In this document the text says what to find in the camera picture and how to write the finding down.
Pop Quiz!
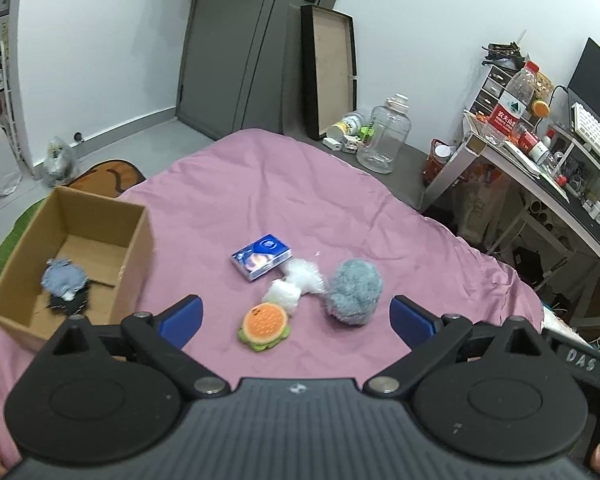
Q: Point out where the small white box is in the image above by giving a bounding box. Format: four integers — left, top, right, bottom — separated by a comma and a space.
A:
322, 136, 342, 152

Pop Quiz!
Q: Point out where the blue grey cloth piece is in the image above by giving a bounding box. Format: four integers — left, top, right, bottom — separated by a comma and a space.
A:
41, 258, 88, 301

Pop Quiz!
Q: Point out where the grey door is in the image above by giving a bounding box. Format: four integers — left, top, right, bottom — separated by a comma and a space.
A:
176, 0, 336, 140

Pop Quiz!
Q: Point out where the grey fluffy plush ball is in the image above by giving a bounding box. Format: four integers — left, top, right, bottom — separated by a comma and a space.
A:
324, 259, 384, 326

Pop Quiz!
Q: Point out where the black framed cork board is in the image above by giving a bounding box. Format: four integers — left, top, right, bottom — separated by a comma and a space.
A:
300, 4, 358, 141

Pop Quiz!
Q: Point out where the green leaf cartoon mat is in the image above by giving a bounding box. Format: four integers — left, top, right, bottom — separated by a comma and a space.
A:
0, 200, 44, 277

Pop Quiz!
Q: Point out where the clear plastic bag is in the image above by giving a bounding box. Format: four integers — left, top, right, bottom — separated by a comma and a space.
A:
282, 258, 327, 295

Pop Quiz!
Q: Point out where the black monitor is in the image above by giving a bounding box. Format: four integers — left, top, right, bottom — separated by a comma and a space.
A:
568, 38, 600, 121

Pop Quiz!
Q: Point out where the pink bed sheet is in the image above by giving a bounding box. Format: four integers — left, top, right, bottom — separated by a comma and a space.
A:
0, 129, 543, 466

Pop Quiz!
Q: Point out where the small drawer organizer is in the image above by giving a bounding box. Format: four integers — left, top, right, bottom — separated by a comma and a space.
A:
468, 65, 512, 117

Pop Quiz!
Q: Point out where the black cloth piece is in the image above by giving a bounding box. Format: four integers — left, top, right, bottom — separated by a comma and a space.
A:
47, 282, 91, 316

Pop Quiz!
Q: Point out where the white towel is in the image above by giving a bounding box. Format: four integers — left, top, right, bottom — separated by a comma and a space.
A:
262, 280, 302, 316

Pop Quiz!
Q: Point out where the blue tissue pack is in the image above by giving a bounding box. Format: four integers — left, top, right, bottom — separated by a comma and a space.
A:
230, 234, 292, 282

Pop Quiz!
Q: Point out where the white keyboard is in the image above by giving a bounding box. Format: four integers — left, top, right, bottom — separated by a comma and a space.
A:
571, 102, 600, 156

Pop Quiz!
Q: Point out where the brown cardboard box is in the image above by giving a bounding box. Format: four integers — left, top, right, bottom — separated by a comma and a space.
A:
0, 188, 154, 351

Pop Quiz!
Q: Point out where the large clear plastic jar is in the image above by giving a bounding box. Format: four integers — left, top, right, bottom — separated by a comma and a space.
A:
356, 93, 412, 174

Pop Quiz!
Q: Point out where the white desk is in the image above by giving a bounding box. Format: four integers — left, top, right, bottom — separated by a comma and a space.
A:
418, 110, 600, 259

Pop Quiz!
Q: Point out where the hamburger plush toy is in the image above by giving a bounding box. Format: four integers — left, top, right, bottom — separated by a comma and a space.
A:
238, 302, 290, 352

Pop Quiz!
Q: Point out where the small grey trash bag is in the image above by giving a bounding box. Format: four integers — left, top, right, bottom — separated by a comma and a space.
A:
41, 136, 79, 188

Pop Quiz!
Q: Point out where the white yellow canister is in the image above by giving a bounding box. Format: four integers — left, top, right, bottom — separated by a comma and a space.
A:
325, 112, 364, 142

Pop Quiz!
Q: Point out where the orange cat floor mat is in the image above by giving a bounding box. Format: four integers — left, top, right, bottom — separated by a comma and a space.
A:
67, 159, 146, 198

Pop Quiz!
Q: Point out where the red label water bottle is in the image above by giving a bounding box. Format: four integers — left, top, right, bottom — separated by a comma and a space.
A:
482, 61, 540, 145

